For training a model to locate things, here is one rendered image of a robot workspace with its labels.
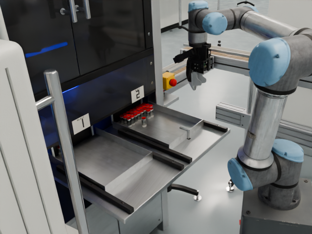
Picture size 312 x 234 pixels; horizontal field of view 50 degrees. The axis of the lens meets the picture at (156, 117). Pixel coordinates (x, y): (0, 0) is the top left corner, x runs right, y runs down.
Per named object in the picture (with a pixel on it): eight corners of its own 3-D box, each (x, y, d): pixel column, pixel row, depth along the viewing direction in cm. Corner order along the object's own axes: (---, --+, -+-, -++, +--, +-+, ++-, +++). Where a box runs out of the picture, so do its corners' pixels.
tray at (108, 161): (49, 160, 139) (47, 153, 137) (96, 133, 156) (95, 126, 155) (106, 193, 119) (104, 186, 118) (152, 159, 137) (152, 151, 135)
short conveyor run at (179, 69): (151, 107, 186) (149, 81, 178) (130, 100, 194) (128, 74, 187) (215, 69, 231) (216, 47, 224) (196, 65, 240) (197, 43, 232)
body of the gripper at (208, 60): (202, 75, 134) (203, 46, 128) (185, 71, 139) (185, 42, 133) (212, 69, 139) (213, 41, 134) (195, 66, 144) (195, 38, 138)
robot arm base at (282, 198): (297, 185, 132) (302, 165, 127) (302, 213, 119) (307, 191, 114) (257, 180, 135) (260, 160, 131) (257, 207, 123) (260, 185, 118)
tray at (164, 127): (113, 127, 160) (112, 121, 159) (148, 107, 178) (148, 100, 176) (169, 151, 141) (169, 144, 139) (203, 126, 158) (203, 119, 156)
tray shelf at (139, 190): (40, 170, 137) (38, 166, 136) (151, 105, 183) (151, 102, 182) (125, 224, 109) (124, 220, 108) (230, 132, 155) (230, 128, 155)
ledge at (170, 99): (145, 101, 188) (145, 98, 187) (159, 93, 196) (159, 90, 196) (165, 107, 180) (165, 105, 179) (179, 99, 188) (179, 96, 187)
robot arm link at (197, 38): (184, 31, 131) (196, 27, 137) (184, 43, 134) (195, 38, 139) (200, 34, 127) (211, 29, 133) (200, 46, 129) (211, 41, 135)
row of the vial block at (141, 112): (126, 126, 160) (125, 118, 158) (150, 112, 172) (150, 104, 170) (129, 128, 159) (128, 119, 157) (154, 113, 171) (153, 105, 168)
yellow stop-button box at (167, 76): (156, 87, 180) (155, 74, 176) (164, 83, 185) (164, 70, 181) (167, 90, 175) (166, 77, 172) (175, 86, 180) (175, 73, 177)
